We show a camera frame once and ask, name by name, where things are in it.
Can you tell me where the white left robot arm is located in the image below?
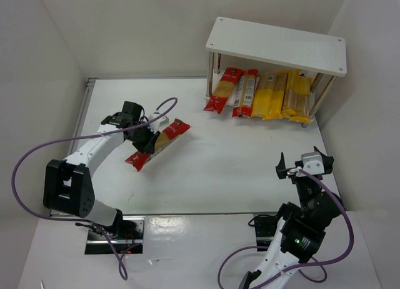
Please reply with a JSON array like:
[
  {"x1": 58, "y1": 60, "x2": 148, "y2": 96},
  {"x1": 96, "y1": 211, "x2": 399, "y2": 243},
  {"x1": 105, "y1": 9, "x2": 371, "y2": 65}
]
[{"x1": 43, "y1": 101, "x2": 169, "y2": 238}]

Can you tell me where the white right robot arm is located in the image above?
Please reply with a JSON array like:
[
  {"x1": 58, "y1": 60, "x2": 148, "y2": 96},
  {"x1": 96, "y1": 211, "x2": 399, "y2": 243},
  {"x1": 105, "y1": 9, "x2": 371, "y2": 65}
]
[{"x1": 239, "y1": 148, "x2": 341, "y2": 288}]

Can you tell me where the red spaghetti bag on shelf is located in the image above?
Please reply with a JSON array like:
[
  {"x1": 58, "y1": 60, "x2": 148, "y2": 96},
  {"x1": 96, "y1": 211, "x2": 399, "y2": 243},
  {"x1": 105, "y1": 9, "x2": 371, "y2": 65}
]
[{"x1": 203, "y1": 67, "x2": 243, "y2": 114}]

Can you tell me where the white two-tier shelf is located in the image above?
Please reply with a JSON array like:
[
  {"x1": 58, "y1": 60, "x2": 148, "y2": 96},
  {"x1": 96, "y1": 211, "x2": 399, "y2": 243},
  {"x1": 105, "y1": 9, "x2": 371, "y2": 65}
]
[{"x1": 205, "y1": 17, "x2": 347, "y2": 119}]

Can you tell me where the yellow spaghetti bag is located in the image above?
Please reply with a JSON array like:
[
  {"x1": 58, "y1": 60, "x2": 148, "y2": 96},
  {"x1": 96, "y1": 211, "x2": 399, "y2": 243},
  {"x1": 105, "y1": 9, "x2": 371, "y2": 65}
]
[
  {"x1": 281, "y1": 69, "x2": 301, "y2": 118},
  {"x1": 289, "y1": 76, "x2": 313, "y2": 124},
  {"x1": 262, "y1": 71, "x2": 288, "y2": 120},
  {"x1": 251, "y1": 71, "x2": 277, "y2": 120}
]

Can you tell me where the red white-backed spaghetti bag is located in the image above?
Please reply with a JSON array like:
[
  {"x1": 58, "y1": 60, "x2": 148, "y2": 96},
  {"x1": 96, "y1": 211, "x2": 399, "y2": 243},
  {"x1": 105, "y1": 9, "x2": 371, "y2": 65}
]
[{"x1": 232, "y1": 69, "x2": 258, "y2": 118}]

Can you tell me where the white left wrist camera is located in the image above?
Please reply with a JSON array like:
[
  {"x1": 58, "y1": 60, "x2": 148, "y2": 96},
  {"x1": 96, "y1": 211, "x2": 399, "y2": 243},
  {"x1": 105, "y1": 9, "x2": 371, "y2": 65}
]
[{"x1": 147, "y1": 111, "x2": 169, "y2": 133}]

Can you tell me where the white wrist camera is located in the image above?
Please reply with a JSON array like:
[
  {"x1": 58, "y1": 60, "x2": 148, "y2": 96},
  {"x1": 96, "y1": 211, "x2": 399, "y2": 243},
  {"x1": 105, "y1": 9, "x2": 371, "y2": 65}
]
[
  {"x1": 147, "y1": 111, "x2": 169, "y2": 133},
  {"x1": 296, "y1": 146, "x2": 325, "y2": 177}
]

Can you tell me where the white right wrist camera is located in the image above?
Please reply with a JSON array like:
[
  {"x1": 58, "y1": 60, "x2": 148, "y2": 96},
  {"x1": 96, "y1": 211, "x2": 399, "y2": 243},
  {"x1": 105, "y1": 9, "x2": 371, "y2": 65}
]
[{"x1": 296, "y1": 146, "x2": 325, "y2": 177}]

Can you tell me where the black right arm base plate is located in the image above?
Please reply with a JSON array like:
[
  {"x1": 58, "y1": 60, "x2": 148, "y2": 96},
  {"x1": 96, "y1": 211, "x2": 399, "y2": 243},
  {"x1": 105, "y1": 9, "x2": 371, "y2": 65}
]
[{"x1": 247, "y1": 214, "x2": 278, "y2": 252}]

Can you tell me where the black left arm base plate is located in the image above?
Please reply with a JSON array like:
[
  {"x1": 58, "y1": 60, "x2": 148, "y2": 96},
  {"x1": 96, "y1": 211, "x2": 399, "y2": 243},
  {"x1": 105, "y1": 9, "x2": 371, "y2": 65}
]
[{"x1": 84, "y1": 215, "x2": 146, "y2": 255}]

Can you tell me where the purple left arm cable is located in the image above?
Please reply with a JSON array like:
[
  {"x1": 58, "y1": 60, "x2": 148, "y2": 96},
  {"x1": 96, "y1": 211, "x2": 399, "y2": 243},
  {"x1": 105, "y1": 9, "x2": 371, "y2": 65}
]
[{"x1": 11, "y1": 97, "x2": 179, "y2": 281}]

